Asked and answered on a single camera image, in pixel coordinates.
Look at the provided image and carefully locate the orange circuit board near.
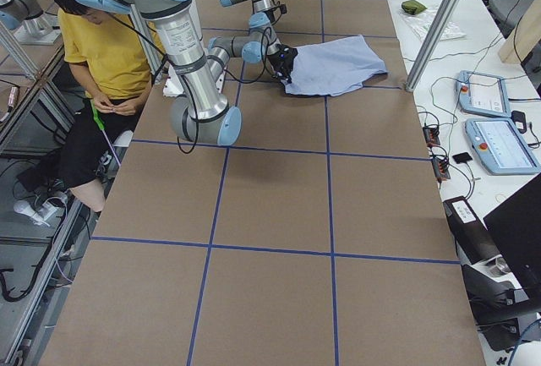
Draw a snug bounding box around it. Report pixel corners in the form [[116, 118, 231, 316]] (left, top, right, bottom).
[[431, 156, 451, 183]]

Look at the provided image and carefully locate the person in yellow shirt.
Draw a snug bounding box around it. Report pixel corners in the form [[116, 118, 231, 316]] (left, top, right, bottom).
[[44, 0, 170, 215]]

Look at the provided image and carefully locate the blue teach pendant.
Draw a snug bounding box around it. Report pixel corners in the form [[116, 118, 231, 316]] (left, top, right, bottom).
[[456, 70, 511, 118], [464, 117, 540, 175]]

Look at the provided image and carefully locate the far blue teach pendant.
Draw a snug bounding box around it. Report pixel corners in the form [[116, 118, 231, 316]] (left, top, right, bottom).
[[456, 70, 511, 118]]

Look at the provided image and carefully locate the orange circuit board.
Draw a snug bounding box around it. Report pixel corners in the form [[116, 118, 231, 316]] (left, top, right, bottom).
[[423, 126, 440, 147], [431, 156, 451, 183]]

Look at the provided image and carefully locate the clear bag with MiNi print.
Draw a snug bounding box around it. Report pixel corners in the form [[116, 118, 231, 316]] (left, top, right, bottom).
[[401, 6, 467, 41]]

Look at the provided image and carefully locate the aluminium frame post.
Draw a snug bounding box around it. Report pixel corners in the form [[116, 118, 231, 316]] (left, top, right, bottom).
[[405, 0, 460, 92]]

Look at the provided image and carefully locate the orange circuit board far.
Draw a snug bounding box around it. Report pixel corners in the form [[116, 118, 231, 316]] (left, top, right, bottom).
[[423, 126, 440, 147]]

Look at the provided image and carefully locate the black device with label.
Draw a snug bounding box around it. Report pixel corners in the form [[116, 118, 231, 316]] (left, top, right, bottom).
[[443, 196, 500, 264]]

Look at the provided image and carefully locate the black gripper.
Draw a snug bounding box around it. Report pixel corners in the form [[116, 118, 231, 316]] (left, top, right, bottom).
[[270, 44, 298, 84]]

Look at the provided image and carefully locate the near blue teach pendant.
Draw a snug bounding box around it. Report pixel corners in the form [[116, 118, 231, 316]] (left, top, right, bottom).
[[464, 117, 540, 175]]

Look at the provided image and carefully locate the blue striped dress shirt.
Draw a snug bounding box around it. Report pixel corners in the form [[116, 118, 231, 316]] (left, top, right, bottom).
[[282, 36, 388, 96]]

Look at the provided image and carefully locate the black monitor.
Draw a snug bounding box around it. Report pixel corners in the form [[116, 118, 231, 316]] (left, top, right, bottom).
[[484, 176, 540, 298]]

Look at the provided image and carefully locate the green folded cloth pouch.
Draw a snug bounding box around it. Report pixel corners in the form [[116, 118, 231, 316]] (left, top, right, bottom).
[[401, 0, 427, 15]]

